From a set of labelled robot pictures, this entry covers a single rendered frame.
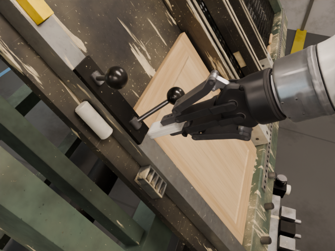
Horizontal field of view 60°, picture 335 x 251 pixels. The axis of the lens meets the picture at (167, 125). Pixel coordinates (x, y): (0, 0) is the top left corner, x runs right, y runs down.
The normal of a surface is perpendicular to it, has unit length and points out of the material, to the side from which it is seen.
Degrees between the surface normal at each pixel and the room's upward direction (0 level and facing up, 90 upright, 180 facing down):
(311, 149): 0
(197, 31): 90
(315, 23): 90
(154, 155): 54
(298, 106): 90
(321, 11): 90
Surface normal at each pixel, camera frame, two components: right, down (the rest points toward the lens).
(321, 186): 0.00, -0.71
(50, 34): 0.77, -0.23
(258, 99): -0.55, 0.21
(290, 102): -0.32, 0.67
